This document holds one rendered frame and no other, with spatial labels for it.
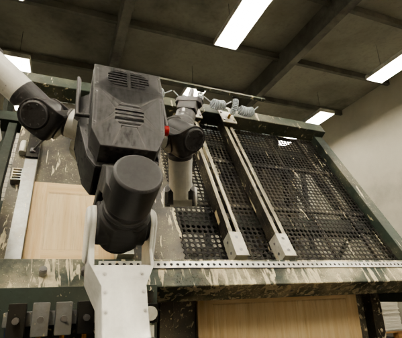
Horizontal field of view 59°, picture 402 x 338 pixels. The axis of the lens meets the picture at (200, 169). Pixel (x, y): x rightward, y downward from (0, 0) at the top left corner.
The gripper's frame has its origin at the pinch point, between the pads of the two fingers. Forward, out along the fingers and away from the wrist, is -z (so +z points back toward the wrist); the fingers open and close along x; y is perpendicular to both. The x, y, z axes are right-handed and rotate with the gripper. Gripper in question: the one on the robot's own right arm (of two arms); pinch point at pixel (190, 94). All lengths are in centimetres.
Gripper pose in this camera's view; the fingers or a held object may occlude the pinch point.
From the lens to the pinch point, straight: 163.8
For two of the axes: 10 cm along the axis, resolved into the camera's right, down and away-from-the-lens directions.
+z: -1.8, 8.6, -4.8
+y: 1.7, 5.1, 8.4
